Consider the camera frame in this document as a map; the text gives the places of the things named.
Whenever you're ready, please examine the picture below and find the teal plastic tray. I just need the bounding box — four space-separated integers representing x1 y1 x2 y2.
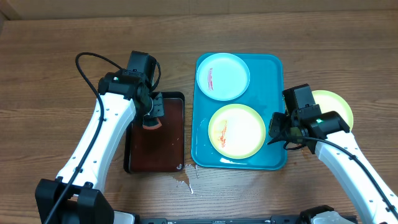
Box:
191 54 287 170

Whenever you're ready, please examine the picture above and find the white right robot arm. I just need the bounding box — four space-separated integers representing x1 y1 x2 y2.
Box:
269 110 397 223

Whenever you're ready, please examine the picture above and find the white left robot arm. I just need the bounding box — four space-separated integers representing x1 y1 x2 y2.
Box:
35 69 159 223

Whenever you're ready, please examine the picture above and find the yellow plate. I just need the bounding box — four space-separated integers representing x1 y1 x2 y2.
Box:
312 90 354 130
208 104 266 159

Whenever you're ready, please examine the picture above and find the yellow plate front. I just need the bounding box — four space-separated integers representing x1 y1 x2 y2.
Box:
312 90 354 130

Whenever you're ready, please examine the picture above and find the yellow plate back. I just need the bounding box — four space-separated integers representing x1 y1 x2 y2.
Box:
208 104 266 159

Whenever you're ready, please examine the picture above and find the green and orange sponge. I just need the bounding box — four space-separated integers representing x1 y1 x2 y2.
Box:
142 118 162 130

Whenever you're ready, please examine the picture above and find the light blue plate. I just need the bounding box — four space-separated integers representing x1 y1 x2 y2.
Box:
196 53 250 101

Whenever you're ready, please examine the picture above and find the black tray with brown water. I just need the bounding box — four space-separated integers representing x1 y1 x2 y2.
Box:
123 91 185 173

